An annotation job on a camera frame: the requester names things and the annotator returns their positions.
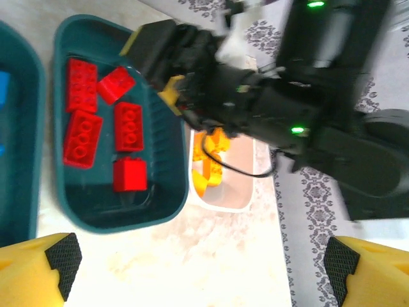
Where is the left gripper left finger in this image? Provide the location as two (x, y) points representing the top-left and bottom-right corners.
(0, 232), (83, 307)

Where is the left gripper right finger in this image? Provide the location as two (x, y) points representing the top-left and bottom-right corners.
(323, 235), (409, 307)

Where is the red square lego brick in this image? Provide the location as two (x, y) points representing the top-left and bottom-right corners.
(112, 156), (149, 193)
(96, 65), (136, 106)

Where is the red long lego brick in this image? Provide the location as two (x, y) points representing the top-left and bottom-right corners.
(113, 101), (144, 153)
(62, 109), (104, 169)
(65, 58), (98, 114)

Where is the orange long lego brick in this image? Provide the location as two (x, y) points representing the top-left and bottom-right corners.
(193, 132), (208, 162)

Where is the blue lego brick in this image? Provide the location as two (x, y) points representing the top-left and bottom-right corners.
(0, 72), (10, 106)

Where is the dark teal plastic container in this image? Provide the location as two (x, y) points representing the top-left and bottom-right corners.
(52, 13), (189, 236)
(0, 19), (47, 249)

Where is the white plastic container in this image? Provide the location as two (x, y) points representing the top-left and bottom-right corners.
(188, 127), (256, 214)

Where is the thin black right camera cable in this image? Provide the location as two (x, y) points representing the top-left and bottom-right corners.
(201, 132), (276, 178)

